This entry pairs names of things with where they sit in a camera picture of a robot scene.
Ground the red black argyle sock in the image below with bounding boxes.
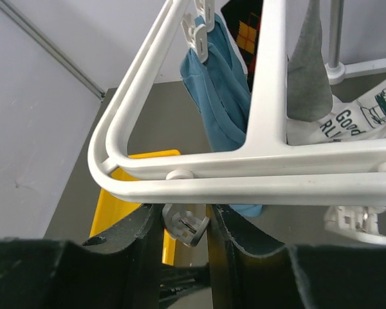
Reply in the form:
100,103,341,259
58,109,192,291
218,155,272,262
221,0,263,91

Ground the white hanger clip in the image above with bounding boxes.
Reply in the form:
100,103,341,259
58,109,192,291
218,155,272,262
161,203,210,247
324,206,386,246
181,0,215,63

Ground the yellow plastic bin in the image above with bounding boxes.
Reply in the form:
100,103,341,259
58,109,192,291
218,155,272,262
89,149,181,266

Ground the white clip hanger frame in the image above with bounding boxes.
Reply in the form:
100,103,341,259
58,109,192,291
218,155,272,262
87,1,386,207

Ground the blue cloth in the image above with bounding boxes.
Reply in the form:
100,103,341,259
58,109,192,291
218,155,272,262
179,12,264,218

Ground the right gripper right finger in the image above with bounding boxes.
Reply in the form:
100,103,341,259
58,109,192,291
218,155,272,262
207,205,386,308

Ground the grey striped sock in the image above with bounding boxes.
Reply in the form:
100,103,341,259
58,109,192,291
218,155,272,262
287,1,333,122

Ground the white sock on table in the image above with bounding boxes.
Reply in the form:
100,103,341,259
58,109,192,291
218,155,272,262
287,79,386,145

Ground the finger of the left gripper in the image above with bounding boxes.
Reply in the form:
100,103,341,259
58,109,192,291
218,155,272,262
159,263,210,303

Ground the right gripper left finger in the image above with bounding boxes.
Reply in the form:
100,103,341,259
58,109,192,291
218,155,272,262
0,204,163,308

